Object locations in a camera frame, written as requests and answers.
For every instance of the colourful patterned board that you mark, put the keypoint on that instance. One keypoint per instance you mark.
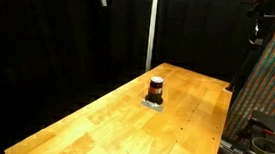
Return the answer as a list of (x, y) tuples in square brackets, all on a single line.
[(274, 82)]

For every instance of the small white tag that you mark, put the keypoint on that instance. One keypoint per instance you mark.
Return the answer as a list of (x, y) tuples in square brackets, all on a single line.
[(104, 1)]

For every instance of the grey duct tape patch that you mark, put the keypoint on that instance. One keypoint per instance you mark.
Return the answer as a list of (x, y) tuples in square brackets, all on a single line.
[(151, 106)]

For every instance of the roll of masking tape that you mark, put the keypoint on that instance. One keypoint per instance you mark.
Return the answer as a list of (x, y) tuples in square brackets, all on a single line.
[(265, 152)]

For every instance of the aluminium frame rail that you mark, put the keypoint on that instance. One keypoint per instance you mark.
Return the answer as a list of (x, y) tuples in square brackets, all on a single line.
[(230, 151)]

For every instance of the black metal plate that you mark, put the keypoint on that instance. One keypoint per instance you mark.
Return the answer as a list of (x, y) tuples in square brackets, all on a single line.
[(271, 120)]

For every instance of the dark brown cup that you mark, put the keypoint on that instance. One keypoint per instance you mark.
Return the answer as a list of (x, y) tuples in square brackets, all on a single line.
[(156, 87)]

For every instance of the silver metal pole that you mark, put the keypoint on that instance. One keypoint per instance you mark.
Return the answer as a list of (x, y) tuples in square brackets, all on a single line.
[(152, 28)]

